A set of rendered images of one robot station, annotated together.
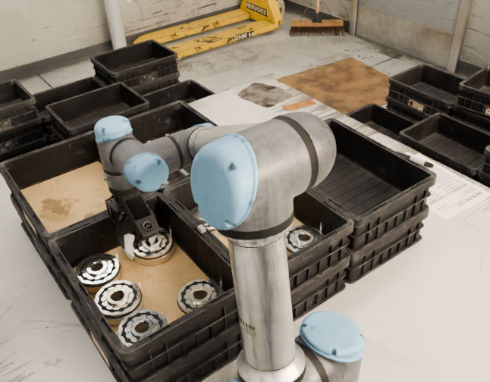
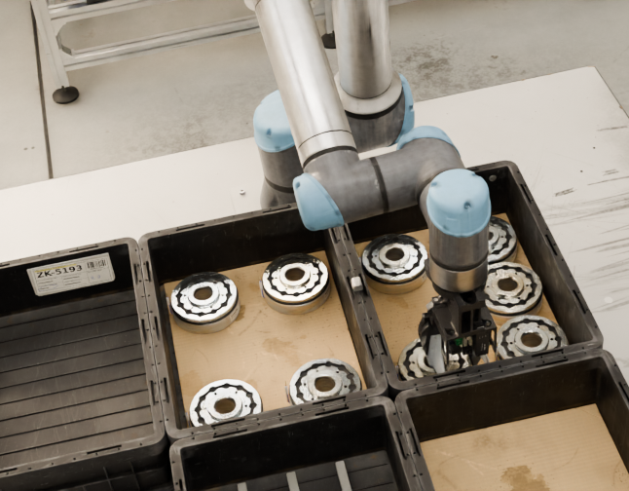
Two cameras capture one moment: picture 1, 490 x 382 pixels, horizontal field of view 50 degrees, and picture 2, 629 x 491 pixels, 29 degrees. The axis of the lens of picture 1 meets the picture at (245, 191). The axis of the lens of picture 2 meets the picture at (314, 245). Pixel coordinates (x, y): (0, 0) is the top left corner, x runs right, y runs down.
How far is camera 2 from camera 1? 215 cm
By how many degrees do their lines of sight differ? 94
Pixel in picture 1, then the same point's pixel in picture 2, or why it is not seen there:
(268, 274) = not seen: outside the picture
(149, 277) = not seen: hidden behind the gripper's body
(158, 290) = not seen: hidden behind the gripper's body
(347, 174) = (10, 433)
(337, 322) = (274, 114)
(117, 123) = (450, 179)
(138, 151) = (432, 143)
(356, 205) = (63, 358)
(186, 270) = (394, 325)
